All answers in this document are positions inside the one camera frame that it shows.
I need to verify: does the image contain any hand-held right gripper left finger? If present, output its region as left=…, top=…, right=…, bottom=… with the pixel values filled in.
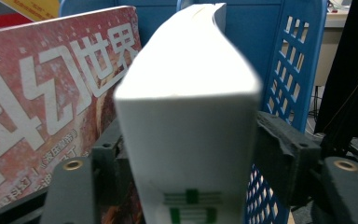
left=40, top=119, right=134, bottom=224

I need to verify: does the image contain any blue plastic file rack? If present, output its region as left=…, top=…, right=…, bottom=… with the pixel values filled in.
left=59, top=0, right=329, bottom=224

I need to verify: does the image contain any thick white picture-grid magazine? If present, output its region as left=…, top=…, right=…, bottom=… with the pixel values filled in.
left=114, top=3, right=264, bottom=224

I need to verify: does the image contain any thin purple magazine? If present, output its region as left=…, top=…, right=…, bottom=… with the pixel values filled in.
left=0, top=5, right=144, bottom=224

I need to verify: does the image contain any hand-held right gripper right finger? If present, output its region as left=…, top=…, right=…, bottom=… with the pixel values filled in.
left=255, top=111, right=358, bottom=224

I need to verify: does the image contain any light wooden desk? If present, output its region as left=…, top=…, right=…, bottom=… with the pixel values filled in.
left=313, top=6, right=355, bottom=88

